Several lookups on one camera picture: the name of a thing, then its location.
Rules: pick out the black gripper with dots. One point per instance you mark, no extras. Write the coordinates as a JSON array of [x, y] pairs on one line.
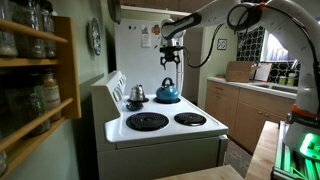
[[170, 54]]

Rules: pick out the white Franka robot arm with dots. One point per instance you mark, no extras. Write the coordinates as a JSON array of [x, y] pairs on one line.
[[200, 15]]

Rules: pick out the silver metal kettle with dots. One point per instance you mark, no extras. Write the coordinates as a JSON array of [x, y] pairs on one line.
[[137, 93]]

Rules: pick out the white stove knob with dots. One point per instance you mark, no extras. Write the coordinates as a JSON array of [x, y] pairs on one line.
[[122, 80], [117, 94]]

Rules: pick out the white electric stove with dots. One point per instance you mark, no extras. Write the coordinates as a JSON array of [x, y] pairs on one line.
[[160, 156]]

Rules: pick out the red fridge magnet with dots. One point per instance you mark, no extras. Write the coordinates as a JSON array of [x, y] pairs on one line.
[[156, 30]]

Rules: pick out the white paper note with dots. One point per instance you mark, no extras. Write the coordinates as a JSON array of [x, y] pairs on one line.
[[146, 36]]

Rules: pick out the large black coil burner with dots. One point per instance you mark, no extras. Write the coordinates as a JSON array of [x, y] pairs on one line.
[[179, 100], [146, 121]]

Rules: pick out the small dark round dish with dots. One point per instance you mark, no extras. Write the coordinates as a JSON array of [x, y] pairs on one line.
[[134, 106]]

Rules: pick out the brown cardboard box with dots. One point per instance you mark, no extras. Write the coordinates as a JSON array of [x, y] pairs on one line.
[[238, 71]]

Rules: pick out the dark round hanging pan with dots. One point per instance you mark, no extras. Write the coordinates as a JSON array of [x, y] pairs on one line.
[[115, 10]]

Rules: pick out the black white patterned curtain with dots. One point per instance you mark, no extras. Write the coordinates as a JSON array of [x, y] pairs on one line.
[[250, 46]]

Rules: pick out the light wood counter cabinets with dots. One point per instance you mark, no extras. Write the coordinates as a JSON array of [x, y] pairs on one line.
[[246, 113]]

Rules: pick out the white paper board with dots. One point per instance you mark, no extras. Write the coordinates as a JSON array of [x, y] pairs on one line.
[[264, 72]]

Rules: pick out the wooden spice rack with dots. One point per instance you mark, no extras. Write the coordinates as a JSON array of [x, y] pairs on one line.
[[71, 66]]

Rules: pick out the bright kitchen window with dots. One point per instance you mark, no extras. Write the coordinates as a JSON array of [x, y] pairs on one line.
[[276, 50]]

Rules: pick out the kitchen sink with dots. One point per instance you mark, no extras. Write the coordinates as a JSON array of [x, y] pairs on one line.
[[276, 87]]

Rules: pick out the small green jar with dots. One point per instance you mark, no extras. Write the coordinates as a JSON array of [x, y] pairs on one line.
[[291, 80], [282, 80]]

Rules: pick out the patterned floor rug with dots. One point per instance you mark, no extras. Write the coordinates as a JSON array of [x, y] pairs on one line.
[[236, 156]]

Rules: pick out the wooden butcher block table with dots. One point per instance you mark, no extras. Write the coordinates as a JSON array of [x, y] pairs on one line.
[[206, 173], [263, 150]]

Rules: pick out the labelled glass spice jar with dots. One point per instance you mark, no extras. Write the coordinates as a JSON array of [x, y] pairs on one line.
[[52, 93]]

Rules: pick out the glass spice jar black lid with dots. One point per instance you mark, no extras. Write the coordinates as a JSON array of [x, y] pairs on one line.
[[50, 33]]

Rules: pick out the glass jar green herbs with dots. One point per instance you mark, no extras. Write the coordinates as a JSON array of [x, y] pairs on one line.
[[40, 106]]

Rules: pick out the glass jar dark herbs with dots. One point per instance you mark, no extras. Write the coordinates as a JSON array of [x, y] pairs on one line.
[[30, 33]]

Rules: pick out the green lit metal robot stand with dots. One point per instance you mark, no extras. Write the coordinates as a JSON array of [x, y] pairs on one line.
[[286, 160]]

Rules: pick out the large dark glass jar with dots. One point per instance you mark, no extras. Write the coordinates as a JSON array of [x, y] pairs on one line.
[[15, 103]]

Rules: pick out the glass jar pale contents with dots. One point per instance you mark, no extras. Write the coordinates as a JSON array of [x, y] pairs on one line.
[[7, 33]]

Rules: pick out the small clear glass jar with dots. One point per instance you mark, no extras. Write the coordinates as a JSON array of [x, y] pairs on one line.
[[2, 163]]

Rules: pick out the small framed wall art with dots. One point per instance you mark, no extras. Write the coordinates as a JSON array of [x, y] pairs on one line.
[[222, 44]]

